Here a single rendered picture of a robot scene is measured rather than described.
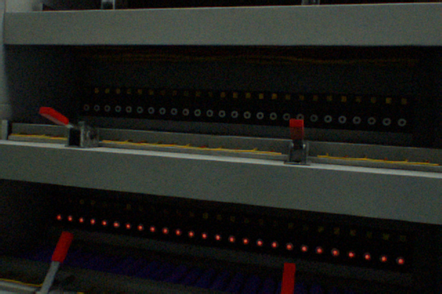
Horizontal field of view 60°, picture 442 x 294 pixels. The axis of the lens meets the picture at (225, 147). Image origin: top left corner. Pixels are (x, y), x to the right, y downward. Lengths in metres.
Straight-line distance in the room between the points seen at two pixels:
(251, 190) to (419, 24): 0.26
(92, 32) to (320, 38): 0.30
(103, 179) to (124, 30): 0.20
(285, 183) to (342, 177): 0.06
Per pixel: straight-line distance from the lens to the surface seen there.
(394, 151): 0.46
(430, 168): 0.46
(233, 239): 0.56
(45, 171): 0.51
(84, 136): 0.50
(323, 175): 0.40
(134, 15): 0.54
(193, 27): 0.50
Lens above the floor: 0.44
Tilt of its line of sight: 15 degrees up
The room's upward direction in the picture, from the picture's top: 8 degrees clockwise
